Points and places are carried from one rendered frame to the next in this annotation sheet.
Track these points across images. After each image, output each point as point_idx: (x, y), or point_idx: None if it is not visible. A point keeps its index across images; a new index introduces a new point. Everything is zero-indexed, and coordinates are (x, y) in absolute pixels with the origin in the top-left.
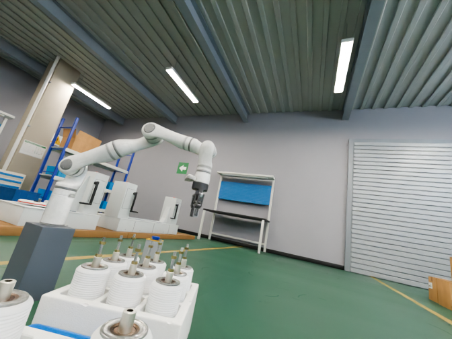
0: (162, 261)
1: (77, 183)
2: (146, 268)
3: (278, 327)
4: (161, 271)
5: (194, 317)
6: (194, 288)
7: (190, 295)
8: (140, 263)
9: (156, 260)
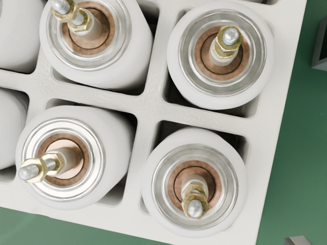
0: (218, 86)
1: None
2: (58, 39)
3: None
4: (182, 94)
5: (325, 240)
6: (187, 238)
7: (99, 218)
8: (115, 0)
9: (209, 57)
